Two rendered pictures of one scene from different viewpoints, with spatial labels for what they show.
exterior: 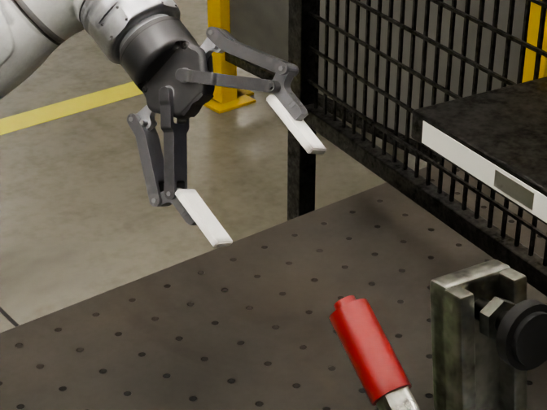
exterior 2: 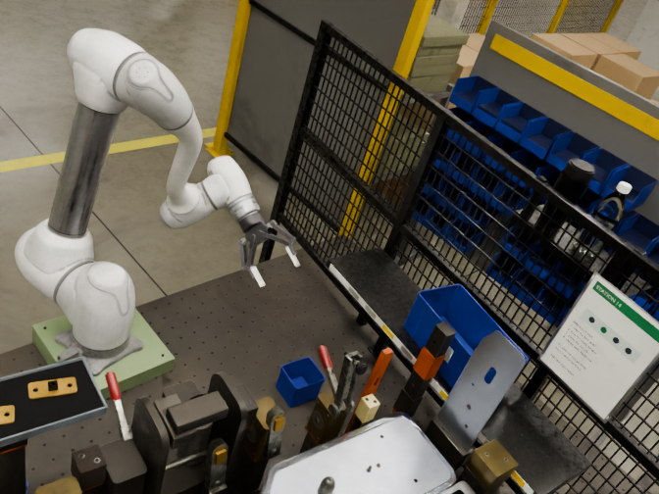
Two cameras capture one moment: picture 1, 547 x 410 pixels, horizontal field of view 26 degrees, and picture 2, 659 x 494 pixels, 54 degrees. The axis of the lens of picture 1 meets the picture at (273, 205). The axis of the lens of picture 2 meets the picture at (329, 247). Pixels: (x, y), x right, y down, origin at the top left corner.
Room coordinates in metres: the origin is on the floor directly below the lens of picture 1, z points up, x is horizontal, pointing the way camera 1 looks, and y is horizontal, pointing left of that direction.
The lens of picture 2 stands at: (-0.55, 0.33, 2.21)
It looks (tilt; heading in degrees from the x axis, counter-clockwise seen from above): 35 degrees down; 344
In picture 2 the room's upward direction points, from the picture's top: 19 degrees clockwise
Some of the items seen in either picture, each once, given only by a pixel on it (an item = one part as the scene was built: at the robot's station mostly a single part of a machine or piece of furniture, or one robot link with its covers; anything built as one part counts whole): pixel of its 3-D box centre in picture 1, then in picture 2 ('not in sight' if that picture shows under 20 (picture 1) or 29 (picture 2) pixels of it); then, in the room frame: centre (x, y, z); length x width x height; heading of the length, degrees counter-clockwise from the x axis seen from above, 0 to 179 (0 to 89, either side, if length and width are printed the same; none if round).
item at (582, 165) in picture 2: not in sight; (566, 194); (0.79, -0.62, 1.52); 0.07 x 0.07 x 0.18
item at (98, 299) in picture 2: not in sight; (102, 300); (0.80, 0.50, 0.92); 0.18 x 0.16 x 0.22; 51
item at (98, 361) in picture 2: not in sight; (94, 339); (0.78, 0.51, 0.79); 0.22 x 0.18 x 0.06; 138
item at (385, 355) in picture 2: not in sight; (357, 418); (0.47, -0.18, 0.95); 0.03 x 0.01 x 0.50; 120
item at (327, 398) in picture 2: not in sight; (312, 442); (0.44, -0.08, 0.87); 0.10 x 0.07 x 0.35; 30
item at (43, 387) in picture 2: not in sight; (52, 386); (0.30, 0.52, 1.17); 0.08 x 0.04 x 0.01; 109
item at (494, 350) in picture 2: not in sight; (478, 391); (0.40, -0.40, 1.17); 0.12 x 0.01 x 0.34; 30
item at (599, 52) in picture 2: not in sight; (580, 112); (4.24, -2.77, 0.52); 1.20 x 0.80 x 1.05; 125
